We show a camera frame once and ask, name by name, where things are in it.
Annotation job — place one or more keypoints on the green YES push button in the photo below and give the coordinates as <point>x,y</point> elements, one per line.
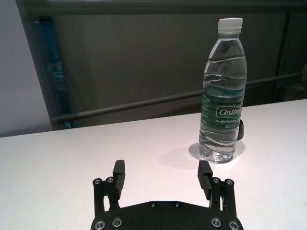
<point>241,130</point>

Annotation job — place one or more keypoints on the dark horizontal rail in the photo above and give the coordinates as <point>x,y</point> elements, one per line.
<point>132,106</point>

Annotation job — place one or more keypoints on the blue upright post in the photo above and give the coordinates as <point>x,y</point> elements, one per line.
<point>54,72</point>

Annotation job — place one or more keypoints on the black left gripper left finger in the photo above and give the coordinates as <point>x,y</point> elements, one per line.
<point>119,182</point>

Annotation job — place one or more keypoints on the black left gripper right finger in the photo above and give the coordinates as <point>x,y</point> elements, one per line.
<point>205,182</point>

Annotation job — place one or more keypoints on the clear water bottle green label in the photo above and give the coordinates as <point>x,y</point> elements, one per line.
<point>223,100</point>

